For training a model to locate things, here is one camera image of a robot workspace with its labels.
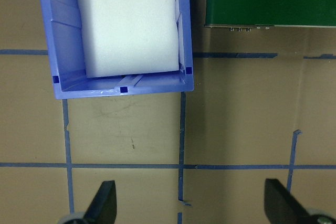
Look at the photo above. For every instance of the white foam pad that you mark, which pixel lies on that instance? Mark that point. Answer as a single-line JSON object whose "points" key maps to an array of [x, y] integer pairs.
{"points": [[128, 24]]}

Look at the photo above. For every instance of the blue plastic storage bin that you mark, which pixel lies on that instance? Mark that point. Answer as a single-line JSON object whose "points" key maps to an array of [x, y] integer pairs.
{"points": [[63, 45]]}

